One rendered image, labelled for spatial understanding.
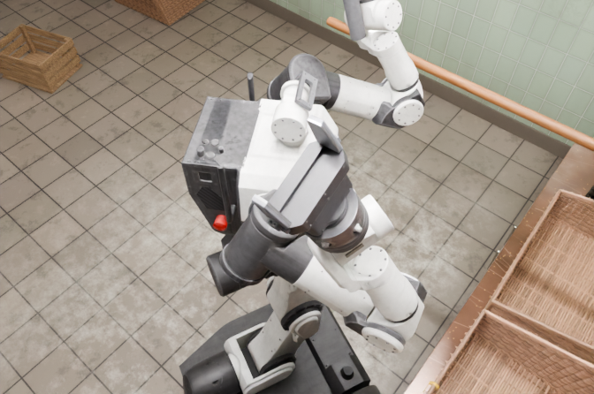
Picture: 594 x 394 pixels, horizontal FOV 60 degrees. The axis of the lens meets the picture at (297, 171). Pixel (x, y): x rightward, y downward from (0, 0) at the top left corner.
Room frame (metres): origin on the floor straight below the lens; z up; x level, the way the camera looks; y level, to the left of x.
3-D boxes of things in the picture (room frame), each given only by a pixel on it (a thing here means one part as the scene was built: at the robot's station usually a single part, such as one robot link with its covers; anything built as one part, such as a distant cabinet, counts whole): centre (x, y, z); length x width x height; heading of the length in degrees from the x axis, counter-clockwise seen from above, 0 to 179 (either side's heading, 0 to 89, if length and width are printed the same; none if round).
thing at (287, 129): (0.73, 0.01, 1.46); 0.10 x 0.07 x 0.09; 171
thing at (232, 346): (0.68, 0.14, 0.28); 0.21 x 0.20 x 0.13; 117
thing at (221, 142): (0.74, 0.07, 1.26); 0.34 x 0.30 x 0.36; 171
